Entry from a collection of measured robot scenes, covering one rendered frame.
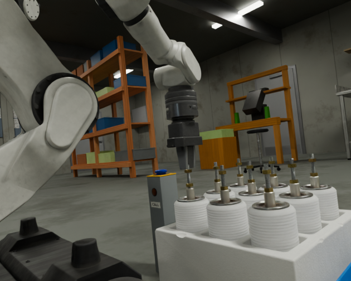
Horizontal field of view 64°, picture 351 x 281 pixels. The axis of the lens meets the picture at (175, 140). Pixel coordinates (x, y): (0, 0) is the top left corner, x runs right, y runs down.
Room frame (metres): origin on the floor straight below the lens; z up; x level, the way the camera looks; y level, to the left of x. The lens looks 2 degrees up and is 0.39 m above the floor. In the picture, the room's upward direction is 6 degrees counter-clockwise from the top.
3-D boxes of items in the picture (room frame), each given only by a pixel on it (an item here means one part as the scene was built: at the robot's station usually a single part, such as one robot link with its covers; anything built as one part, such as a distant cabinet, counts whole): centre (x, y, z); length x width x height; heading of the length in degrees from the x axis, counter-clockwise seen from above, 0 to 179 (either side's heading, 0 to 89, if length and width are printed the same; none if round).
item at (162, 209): (0.92, 0.06, 0.16); 0.07 x 0.07 x 0.31; 42
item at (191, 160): (0.79, -0.04, 0.37); 0.03 x 0.02 x 0.06; 52
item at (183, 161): (0.75, -0.01, 0.37); 0.03 x 0.02 x 0.06; 52
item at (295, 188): (0.67, -0.27, 0.26); 0.02 x 0.02 x 0.03
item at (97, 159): (6.02, 1.49, 1.29); 2.87 x 0.75 x 2.58; 43
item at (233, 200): (0.68, -0.11, 0.25); 0.08 x 0.08 x 0.01
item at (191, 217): (0.77, -0.03, 0.16); 0.10 x 0.10 x 0.18
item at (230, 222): (0.68, -0.11, 0.16); 0.10 x 0.10 x 0.18
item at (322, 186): (0.75, -0.36, 0.25); 0.08 x 0.08 x 0.01
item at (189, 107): (0.77, -0.02, 0.46); 0.13 x 0.10 x 0.12; 142
